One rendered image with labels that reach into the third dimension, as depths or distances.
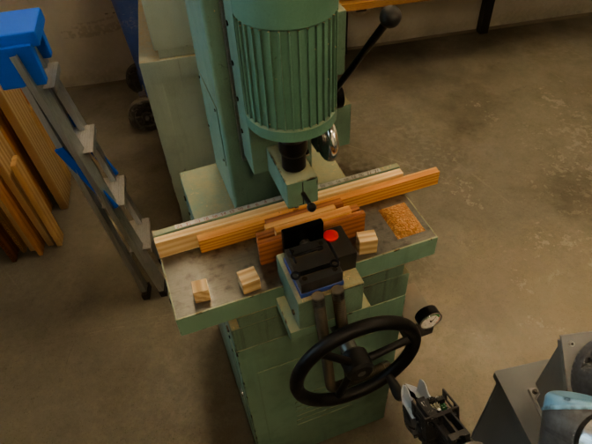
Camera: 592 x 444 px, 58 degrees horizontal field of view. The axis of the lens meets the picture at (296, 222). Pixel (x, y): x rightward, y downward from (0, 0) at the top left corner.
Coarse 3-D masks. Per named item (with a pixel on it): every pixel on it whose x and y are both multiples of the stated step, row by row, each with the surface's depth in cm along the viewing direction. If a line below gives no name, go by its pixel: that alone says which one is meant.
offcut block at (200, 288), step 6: (192, 282) 110; (198, 282) 110; (204, 282) 110; (192, 288) 109; (198, 288) 108; (204, 288) 108; (198, 294) 108; (204, 294) 109; (198, 300) 110; (204, 300) 110
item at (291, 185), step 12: (276, 144) 118; (276, 156) 116; (276, 168) 114; (312, 168) 112; (276, 180) 117; (288, 180) 110; (300, 180) 110; (312, 180) 110; (288, 192) 111; (300, 192) 112; (312, 192) 113; (288, 204) 113; (300, 204) 114
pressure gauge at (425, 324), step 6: (426, 306) 133; (432, 306) 133; (420, 312) 132; (426, 312) 131; (432, 312) 131; (438, 312) 132; (420, 318) 132; (426, 318) 131; (432, 318) 132; (438, 318) 134; (420, 324) 132; (426, 324) 134; (432, 324) 135
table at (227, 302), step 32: (384, 224) 124; (192, 256) 119; (224, 256) 119; (256, 256) 118; (384, 256) 118; (416, 256) 122; (224, 288) 113; (192, 320) 109; (224, 320) 113; (288, 320) 110
